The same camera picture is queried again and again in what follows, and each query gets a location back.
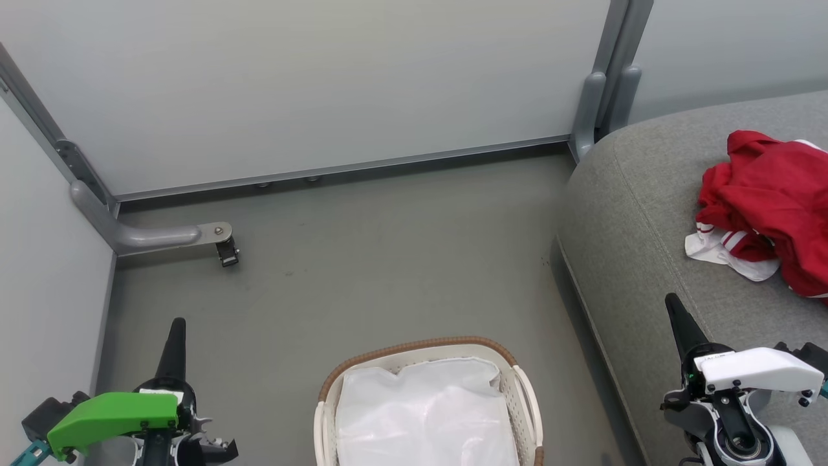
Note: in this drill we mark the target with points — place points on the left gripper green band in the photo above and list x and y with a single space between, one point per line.
110 414

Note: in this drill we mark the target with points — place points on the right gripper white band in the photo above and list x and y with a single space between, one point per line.
763 369

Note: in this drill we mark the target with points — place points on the red and white garment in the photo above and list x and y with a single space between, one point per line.
770 194

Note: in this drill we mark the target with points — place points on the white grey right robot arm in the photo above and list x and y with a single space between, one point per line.
744 440

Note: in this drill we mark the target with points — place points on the grey fabric sofa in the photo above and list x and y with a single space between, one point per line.
640 213

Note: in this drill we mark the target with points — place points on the small metal latch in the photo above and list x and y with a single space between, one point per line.
228 252

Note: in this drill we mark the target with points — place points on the dark grey corner plate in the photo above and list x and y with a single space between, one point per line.
81 168

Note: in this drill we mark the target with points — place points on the white laundry basket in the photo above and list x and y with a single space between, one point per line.
420 344

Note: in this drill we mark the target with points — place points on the white basket liner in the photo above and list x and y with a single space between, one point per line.
427 414

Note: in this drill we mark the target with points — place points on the grey curved floor bracket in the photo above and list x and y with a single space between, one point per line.
149 238

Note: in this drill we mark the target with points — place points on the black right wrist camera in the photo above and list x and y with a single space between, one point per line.
808 356

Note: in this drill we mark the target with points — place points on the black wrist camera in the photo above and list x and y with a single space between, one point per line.
808 356
45 414

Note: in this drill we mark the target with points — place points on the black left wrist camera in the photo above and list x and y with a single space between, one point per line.
45 414

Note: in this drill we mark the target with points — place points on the grey upright corner bracket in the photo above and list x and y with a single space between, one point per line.
587 110
624 97

